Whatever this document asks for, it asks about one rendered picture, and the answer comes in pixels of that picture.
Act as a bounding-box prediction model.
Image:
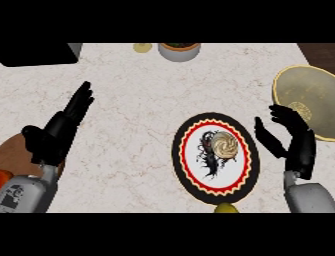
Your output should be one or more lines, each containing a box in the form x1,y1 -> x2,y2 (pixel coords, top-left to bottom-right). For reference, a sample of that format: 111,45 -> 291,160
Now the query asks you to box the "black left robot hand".
21,80 -> 97,167

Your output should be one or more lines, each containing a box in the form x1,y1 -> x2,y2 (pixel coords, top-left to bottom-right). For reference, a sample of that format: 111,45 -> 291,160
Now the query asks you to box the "olive bowl with yellow rim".
272,64 -> 335,143

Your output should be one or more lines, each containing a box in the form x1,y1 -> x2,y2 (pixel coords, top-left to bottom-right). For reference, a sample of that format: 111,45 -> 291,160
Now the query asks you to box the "pale yellow round object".
132,42 -> 154,54

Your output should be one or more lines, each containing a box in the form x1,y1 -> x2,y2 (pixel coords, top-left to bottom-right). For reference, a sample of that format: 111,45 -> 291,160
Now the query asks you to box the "beige swirl cupcake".
210,131 -> 241,160

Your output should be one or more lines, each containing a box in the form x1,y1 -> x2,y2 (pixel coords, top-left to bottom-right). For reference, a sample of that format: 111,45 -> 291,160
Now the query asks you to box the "yellow green fruit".
213,203 -> 241,214

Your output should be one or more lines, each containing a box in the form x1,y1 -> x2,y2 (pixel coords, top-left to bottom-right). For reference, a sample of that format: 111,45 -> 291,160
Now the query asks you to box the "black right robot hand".
253,104 -> 318,181

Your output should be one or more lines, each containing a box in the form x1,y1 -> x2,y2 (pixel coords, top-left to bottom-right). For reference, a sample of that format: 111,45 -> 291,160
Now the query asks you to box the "black appliance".
0,42 -> 85,68

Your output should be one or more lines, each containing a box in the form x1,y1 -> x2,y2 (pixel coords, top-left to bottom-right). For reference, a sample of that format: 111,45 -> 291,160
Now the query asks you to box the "black red white patterned plate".
172,111 -> 262,206

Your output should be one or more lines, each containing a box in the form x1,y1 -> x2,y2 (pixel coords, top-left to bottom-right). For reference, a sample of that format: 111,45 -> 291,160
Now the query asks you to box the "brown wooden cutting board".
0,132 -> 67,213

